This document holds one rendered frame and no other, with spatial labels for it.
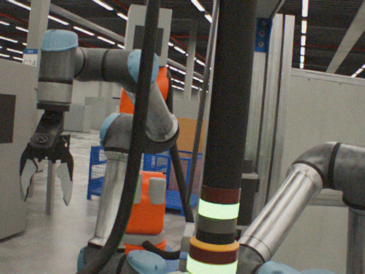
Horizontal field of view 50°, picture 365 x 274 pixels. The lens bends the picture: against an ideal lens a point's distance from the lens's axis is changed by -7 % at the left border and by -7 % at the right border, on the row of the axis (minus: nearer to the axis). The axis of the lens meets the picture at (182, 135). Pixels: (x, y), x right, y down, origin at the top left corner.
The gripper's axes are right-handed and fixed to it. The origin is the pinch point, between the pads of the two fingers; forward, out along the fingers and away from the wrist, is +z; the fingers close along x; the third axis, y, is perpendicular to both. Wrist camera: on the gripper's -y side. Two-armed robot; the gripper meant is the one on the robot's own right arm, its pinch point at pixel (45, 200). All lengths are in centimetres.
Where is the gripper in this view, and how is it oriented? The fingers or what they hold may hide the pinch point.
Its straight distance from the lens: 88.6
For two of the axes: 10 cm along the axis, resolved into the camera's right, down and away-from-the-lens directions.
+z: -1.0, 9.9, 0.5
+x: -9.9, -0.9, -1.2
